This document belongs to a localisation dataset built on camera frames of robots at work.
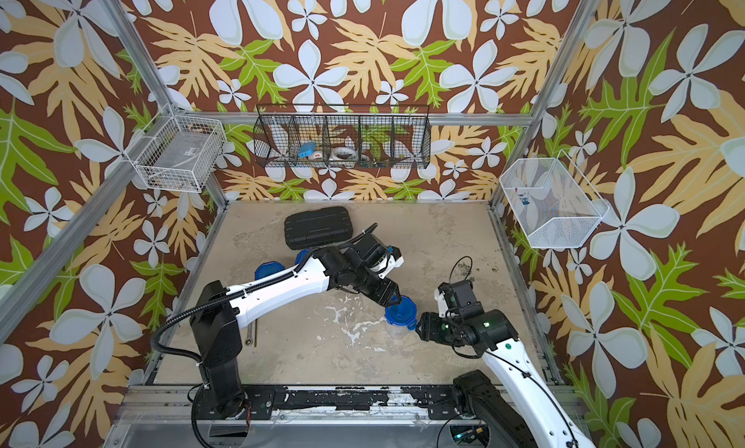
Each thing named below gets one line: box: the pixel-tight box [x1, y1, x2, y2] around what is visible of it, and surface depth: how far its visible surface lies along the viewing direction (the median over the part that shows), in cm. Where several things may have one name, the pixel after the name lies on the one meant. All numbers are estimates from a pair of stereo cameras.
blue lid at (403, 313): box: [384, 295, 418, 331], surface depth 77 cm
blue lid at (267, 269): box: [254, 260, 286, 281], surface depth 86 cm
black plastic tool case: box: [284, 206, 355, 251], surface depth 107 cm
